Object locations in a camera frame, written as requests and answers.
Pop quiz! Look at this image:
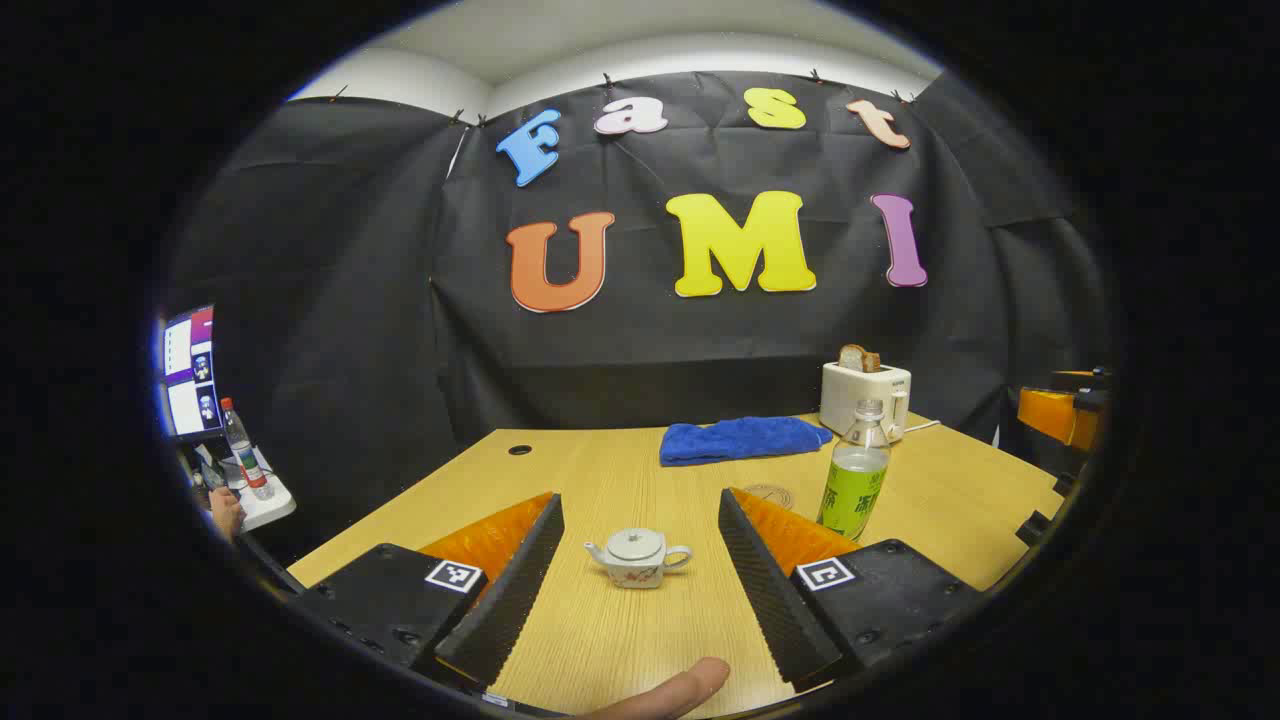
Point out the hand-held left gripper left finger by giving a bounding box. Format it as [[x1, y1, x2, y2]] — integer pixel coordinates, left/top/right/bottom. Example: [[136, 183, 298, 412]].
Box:
[[300, 492, 566, 691]]

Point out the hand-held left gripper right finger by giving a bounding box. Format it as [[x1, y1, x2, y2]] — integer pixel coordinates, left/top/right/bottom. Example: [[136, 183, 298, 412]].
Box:
[[718, 487, 986, 693]]

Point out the white ceramic teacup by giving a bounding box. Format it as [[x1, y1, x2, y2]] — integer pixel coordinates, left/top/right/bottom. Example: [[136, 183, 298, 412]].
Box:
[[584, 528, 693, 589]]

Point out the green label water bottle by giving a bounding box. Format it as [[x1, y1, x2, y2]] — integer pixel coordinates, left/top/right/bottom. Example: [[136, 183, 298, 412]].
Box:
[[816, 398, 892, 542]]

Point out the red cap plastic bottle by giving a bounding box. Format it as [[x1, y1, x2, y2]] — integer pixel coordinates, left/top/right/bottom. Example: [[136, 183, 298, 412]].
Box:
[[220, 397, 276, 501]]

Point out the blue towel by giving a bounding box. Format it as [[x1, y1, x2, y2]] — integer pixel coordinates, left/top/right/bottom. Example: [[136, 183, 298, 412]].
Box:
[[659, 416, 834, 468]]

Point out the white toaster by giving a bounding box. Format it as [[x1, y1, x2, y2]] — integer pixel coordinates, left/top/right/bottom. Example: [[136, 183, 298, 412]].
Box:
[[819, 361, 913, 444]]

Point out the small white side table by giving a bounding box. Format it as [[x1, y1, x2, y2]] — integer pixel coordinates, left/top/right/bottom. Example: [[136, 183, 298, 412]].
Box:
[[200, 445, 298, 533]]

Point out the black backdrop cloth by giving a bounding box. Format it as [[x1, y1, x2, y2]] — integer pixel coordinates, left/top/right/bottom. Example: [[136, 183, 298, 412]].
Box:
[[165, 70, 1111, 561]]

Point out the computer monitor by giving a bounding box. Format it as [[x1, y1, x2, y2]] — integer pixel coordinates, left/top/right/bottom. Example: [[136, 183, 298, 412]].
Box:
[[158, 305, 226, 441]]

